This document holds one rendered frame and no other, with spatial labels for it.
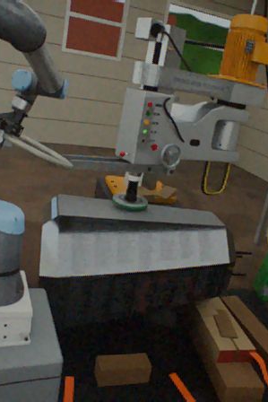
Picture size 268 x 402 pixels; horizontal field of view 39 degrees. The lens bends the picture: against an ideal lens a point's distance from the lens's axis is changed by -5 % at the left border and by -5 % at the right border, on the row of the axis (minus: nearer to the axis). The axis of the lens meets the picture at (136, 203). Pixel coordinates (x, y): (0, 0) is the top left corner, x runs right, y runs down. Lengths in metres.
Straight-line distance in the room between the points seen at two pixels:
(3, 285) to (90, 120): 7.37
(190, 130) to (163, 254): 0.75
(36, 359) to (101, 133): 7.54
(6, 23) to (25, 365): 0.94
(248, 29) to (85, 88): 5.96
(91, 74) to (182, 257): 6.41
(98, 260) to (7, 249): 1.05
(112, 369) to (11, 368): 1.14
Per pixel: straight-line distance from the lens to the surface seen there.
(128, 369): 2.28
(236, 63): 2.62
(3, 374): 1.19
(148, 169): 2.32
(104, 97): 8.39
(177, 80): 2.26
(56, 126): 8.27
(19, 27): 1.17
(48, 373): 1.22
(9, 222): 1.09
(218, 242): 2.41
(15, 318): 1.17
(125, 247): 2.17
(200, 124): 2.43
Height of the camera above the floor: 1.65
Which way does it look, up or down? 18 degrees down
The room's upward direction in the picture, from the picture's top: 11 degrees clockwise
